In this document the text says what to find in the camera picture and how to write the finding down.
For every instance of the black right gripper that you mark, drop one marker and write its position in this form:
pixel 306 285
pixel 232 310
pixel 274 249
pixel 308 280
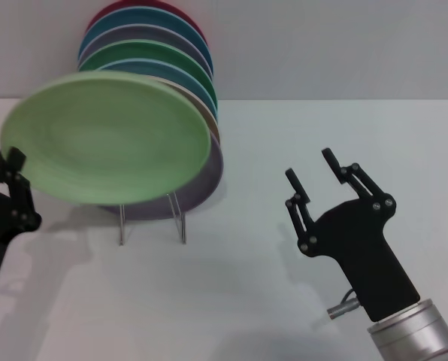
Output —
pixel 359 255

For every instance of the light green plate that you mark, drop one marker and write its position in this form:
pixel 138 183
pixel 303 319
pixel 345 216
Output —
pixel 107 139

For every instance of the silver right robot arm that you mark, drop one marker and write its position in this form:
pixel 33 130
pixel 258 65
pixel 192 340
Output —
pixel 419 334

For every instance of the lilac plate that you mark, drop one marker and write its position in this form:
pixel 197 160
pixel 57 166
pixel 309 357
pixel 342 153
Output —
pixel 209 176

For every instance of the beige plate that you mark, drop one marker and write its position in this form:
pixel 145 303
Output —
pixel 205 109

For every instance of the dark green plate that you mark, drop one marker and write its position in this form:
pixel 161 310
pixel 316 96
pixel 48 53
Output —
pixel 141 52

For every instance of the light blue plate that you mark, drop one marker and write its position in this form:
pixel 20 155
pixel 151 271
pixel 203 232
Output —
pixel 160 67

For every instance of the maroon red plate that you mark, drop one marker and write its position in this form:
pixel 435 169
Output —
pixel 109 9

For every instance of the grey purple plate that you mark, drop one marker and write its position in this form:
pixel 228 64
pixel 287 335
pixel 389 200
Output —
pixel 145 34

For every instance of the teal blue plate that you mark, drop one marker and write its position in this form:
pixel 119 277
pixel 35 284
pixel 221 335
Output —
pixel 152 19

